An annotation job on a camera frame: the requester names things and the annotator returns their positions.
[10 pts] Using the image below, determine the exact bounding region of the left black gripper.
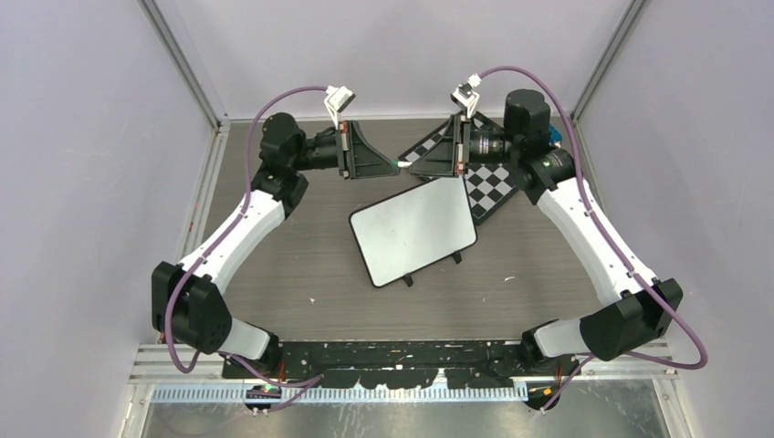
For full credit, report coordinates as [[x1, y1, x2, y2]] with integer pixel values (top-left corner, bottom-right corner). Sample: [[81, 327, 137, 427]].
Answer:
[[289, 120, 398, 180]]

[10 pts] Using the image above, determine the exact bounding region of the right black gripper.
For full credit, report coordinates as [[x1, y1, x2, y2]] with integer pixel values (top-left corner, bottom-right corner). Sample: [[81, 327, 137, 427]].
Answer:
[[410, 114, 521, 178]]

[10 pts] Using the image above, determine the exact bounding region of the small whiteboard with stand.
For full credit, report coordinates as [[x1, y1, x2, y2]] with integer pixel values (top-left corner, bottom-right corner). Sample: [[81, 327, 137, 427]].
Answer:
[[349, 178, 478, 288]]

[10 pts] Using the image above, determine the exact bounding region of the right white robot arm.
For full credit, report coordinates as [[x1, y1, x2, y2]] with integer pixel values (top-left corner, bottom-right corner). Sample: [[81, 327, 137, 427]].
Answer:
[[408, 89, 683, 375]]

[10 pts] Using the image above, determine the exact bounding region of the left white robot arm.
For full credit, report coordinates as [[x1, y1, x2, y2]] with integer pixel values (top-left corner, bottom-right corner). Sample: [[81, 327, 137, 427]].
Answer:
[[151, 112, 401, 378]]

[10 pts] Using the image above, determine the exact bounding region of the black white checkerboard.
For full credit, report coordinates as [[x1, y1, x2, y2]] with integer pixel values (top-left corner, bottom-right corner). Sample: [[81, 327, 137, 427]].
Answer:
[[399, 110, 567, 226]]

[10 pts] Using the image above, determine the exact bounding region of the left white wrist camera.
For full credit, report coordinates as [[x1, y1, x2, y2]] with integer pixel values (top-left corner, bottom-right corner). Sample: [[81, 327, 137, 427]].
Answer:
[[323, 86, 356, 129]]

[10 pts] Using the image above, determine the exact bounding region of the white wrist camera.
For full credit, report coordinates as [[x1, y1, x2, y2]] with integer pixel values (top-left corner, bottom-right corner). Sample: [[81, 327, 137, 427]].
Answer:
[[323, 86, 356, 129], [450, 74, 481, 119]]

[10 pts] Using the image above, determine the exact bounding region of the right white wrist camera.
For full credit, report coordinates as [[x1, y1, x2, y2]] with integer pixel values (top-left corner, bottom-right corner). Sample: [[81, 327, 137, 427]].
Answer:
[[450, 74, 481, 119]]

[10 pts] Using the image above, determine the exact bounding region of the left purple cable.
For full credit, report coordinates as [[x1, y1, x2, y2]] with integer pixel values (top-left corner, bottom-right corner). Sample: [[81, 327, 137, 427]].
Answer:
[[162, 84, 330, 414]]

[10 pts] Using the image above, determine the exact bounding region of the purple cable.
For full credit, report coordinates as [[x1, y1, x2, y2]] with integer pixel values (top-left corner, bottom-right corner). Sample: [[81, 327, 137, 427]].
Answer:
[[162, 84, 330, 414], [477, 65, 710, 415]]

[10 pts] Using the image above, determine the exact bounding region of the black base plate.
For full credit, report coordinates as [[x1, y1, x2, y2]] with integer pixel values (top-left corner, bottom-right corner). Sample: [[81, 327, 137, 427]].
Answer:
[[222, 340, 578, 390]]

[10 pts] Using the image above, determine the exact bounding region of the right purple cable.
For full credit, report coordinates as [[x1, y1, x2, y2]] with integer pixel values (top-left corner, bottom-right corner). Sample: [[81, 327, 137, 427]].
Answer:
[[477, 65, 710, 415]]

